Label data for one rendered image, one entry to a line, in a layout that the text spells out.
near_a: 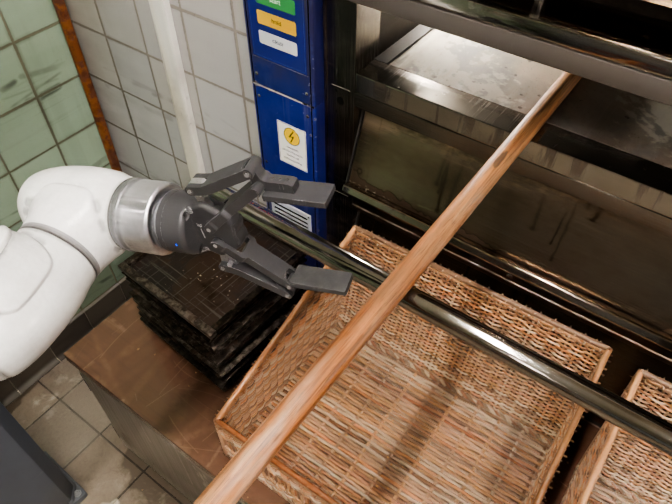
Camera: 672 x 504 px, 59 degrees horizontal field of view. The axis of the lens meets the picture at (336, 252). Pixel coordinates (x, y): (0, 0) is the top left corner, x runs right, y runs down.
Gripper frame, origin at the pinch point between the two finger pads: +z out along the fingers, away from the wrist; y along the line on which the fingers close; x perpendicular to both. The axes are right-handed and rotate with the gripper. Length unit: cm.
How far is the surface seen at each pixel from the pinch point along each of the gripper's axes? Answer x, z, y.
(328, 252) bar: -6.8, -4.4, 9.7
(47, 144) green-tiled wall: -56, -111, 39
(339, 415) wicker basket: -12, -14, 68
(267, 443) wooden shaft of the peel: 20.6, -0.3, 6.4
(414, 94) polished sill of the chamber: -45.0, -2.6, 10.3
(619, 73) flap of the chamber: -21.9, 26.5, -8.5
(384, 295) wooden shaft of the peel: 0.2, 5.3, 7.5
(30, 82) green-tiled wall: -59, -108, 22
